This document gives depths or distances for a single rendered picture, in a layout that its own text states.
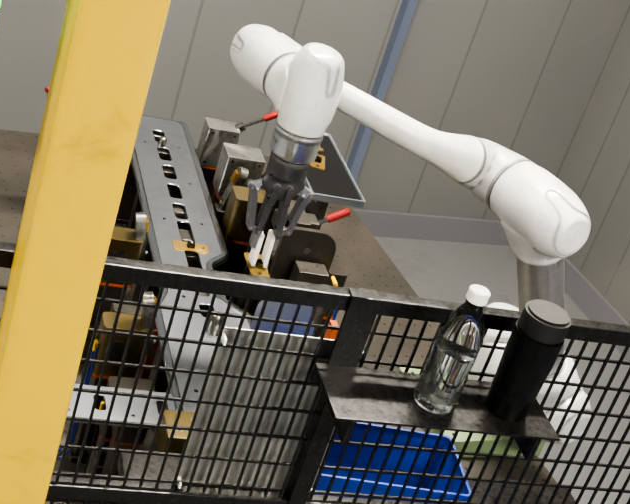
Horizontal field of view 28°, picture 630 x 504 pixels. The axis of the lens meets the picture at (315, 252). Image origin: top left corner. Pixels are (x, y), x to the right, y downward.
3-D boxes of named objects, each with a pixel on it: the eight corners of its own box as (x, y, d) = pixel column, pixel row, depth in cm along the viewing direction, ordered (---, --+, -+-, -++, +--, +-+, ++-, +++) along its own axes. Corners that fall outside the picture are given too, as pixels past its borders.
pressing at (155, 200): (110, 111, 347) (112, 106, 346) (189, 125, 355) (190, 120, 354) (177, 431, 234) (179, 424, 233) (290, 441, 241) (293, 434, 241)
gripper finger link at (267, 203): (283, 187, 232) (276, 185, 232) (261, 237, 237) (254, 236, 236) (278, 177, 235) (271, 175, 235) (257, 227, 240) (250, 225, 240)
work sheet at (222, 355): (172, 487, 196) (223, 325, 181) (308, 496, 203) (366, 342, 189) (174, 496, 194) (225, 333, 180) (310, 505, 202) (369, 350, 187)
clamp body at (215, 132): (174, 228, 362) (205, 116, 345) (213, 234, 366) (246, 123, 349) (177, 242, 356) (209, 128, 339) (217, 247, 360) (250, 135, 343)
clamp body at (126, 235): (58, 348, 296) (89, 221, 280) (108, 353, 300) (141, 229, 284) (60, 364, 290) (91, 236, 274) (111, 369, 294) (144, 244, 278)
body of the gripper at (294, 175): (308, 149, 236) (294, 191, 240) (265, 142, 233) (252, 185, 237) (317, 167, 230) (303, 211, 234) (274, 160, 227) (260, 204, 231)
